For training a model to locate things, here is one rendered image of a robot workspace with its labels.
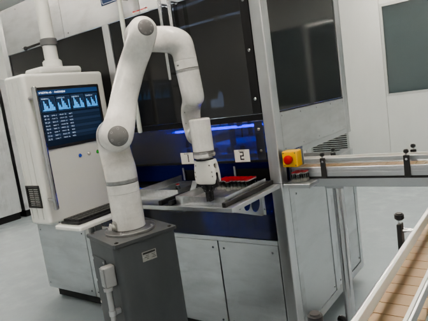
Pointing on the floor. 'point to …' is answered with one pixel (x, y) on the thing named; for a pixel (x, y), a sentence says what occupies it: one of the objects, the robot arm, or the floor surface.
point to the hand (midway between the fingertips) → (209, 195)
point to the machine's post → (276, 157)
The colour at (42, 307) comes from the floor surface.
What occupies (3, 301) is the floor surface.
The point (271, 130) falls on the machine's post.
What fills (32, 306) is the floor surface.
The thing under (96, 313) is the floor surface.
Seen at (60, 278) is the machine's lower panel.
